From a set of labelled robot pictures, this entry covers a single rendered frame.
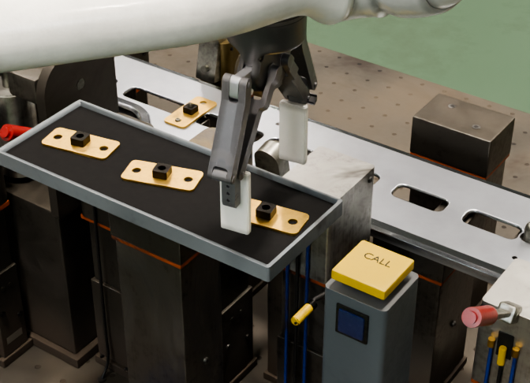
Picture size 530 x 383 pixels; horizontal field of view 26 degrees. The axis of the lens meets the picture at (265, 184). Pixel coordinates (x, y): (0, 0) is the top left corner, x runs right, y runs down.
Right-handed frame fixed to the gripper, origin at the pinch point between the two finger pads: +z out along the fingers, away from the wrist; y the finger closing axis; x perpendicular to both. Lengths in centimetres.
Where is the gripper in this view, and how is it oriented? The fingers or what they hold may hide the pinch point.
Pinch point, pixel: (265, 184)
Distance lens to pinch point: 115.7
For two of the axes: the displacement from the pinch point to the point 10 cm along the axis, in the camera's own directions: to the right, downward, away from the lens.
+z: 0.0, 8.3, 5.6
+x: -9.1, -2.4, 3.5
